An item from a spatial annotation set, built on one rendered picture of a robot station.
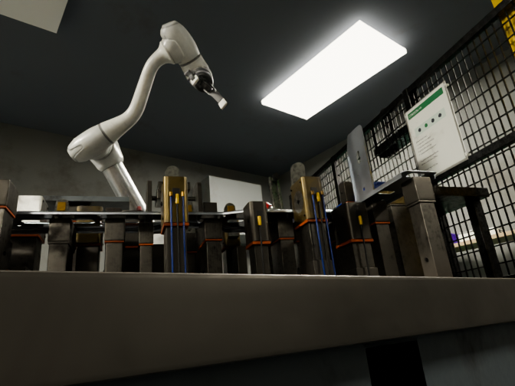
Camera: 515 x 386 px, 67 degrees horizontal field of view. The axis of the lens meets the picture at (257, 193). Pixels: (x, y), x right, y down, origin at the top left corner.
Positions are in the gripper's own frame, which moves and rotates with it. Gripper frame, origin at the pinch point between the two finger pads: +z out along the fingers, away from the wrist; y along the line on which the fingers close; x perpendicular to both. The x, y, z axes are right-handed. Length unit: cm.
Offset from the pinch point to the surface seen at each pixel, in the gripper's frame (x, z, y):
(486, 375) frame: 9, 124, -4
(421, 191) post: 22, 73, -33
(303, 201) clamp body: 0, 61, -20
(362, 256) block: 0, 70, -39
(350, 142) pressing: 22, 19, -47
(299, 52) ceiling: 57, -178, -83
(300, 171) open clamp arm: 4, 48, -21
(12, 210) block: -42, 57, 32
